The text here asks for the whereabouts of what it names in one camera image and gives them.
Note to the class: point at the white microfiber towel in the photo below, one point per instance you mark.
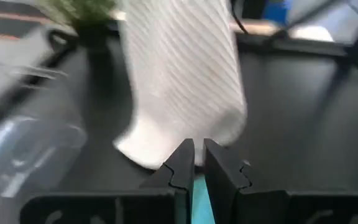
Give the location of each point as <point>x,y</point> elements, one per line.
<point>182,77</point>

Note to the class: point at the green potted plant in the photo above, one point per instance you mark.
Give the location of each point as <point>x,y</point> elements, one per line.
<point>89,18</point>

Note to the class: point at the black table frame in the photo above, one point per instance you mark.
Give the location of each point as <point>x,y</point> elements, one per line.
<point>306,47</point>

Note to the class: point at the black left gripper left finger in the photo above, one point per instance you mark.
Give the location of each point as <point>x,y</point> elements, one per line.
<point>182,168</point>

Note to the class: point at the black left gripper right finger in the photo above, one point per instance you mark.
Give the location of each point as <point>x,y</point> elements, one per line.
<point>219,168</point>

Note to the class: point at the clear plastic bin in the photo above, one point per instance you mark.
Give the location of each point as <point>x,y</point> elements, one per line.
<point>26,149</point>

